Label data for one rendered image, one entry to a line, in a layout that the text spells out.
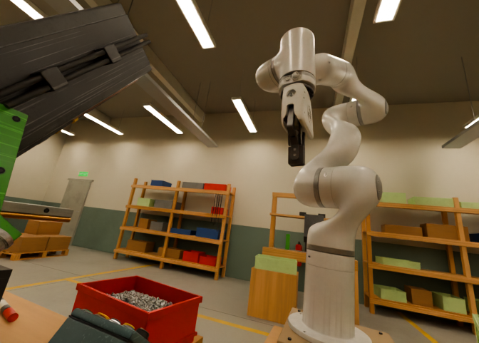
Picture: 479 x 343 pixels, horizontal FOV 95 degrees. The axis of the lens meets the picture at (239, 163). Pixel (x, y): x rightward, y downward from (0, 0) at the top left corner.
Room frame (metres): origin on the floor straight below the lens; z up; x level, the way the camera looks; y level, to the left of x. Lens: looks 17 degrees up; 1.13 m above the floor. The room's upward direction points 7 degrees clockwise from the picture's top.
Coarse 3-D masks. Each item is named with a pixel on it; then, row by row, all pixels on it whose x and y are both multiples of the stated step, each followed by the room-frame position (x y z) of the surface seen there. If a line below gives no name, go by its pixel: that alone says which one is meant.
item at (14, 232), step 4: (0, 216) 0.33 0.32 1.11; (0, 220) 0.33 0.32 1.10; (4, 220) 0.33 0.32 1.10; (0, 224) 0.33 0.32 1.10; (4, 224) 0.33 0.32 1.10; (8, 224) 0.34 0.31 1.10; (4, 228) 0.33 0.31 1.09; (8, 228) 0.34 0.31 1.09; (12, 228) 0.34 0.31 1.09; (8, 232) 0.34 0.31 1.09; (12, 232) 0.34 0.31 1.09; (16, 232) 0.35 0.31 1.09; (20, 232) 0.35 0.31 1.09; (12, 236) 0.34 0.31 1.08; (16, 236) 0.35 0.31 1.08
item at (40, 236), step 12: (36, 228) 5.55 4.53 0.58; (48, 228) 5.78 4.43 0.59; (60, 228) 6.06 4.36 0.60; (24, 240) 4.94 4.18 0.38; (36, 240) 5.20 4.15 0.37; (48, 240) 5.47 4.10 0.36; (60, 240) 5.74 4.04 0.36; (0, 252) 4.95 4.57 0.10; (12, 252) 4.89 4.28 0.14; (24, 252) 5.02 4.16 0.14; (36, 252) 5.27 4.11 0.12; (48, 252) 5.97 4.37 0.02
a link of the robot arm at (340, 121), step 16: (336, 112) 0.75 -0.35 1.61; (352, 112) 0.72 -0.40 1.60; (336, 128) 0.69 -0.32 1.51; (352, 128) 0.66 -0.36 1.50; (336, 144) 0.64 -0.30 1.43; (352, 144) 0.64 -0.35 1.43; (320, 160) 0.65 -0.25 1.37; (336, 160) 0.65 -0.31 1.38; (352, 160) 0.67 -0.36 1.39; (304, 176) 0.63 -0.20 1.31; (304, 192) 0.63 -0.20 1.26
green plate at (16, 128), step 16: (0, 112) 0.31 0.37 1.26; (16, 112) 0.33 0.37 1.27; (0, 128) 0.32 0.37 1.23; (16, 128) 0.33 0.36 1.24; (0, 144) 0.32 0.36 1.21; (16, 144) 0.34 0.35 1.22; (0, 160) 0.32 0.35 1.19; (0, 176) 0.32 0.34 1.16; (0, 192) 0.33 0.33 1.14; (0, 208) 0.33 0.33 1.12
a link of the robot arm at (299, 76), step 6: (294, 72) 0.40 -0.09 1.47; (300, 72) 0.40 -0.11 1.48; (306, 72) 0.40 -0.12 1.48; (282, 78) 0.42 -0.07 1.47; (288, 78) 0.41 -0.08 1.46; (294, 78) 0.40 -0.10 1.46; (300, 78) 0.40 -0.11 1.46; (306, 78) 0.40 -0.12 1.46; (312, 78) 0.41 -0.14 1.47; (282, 84) 0.42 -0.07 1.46; (288, 84) 0.42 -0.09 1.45; (312, 84) 0.41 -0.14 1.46
